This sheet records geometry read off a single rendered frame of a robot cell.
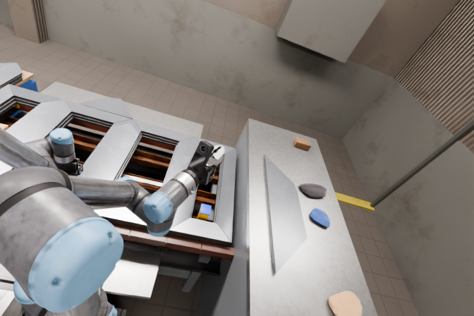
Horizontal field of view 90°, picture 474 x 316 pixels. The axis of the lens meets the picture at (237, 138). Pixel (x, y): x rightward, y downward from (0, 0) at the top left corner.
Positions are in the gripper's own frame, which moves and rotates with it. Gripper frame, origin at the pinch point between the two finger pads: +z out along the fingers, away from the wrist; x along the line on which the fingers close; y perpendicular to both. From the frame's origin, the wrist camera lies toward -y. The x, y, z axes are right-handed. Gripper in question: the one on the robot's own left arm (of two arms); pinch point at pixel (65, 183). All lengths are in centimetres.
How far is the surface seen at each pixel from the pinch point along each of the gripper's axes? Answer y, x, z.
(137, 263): 45, -23, 20
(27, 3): -193, 264, 35
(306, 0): 135, 241, -90
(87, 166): 3.5, 13.5, 0.8
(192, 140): 54, 57, 1
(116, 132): 6.4, 44.6, 0.8
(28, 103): -51, 52, 3
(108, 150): 8.1, 28.4, 0.8
